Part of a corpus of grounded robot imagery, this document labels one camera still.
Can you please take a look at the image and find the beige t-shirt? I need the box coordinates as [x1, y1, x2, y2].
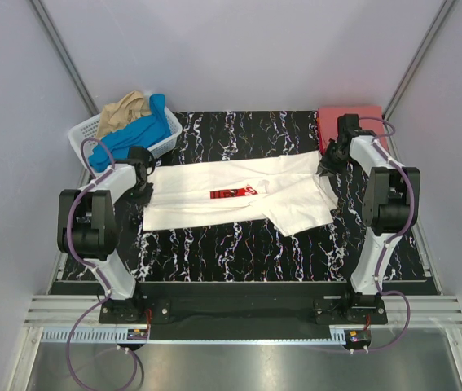
[95, 90, 152, 139]

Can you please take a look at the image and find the folded pink t-shirt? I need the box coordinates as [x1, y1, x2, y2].
[317, 105, 385, 154]

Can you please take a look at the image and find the blue t-shirt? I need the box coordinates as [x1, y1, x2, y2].
[101, 94, 171, 160]

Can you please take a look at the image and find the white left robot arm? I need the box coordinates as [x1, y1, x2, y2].
[57, 147, 156, 323]

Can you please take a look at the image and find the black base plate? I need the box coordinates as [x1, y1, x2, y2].
[99, 282, 388, 333]

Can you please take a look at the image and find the white Coca-Cola t-shirt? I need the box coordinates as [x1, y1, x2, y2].
[143, 151, 338, 236]

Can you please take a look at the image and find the white plastic basket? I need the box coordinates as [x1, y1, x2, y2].
[67, 106, 183, 179]

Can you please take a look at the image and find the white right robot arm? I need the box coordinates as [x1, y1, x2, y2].
[317, 113, 420, 296]

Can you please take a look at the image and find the aluminium frame rail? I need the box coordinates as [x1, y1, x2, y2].
[24, 295, 109, 327]

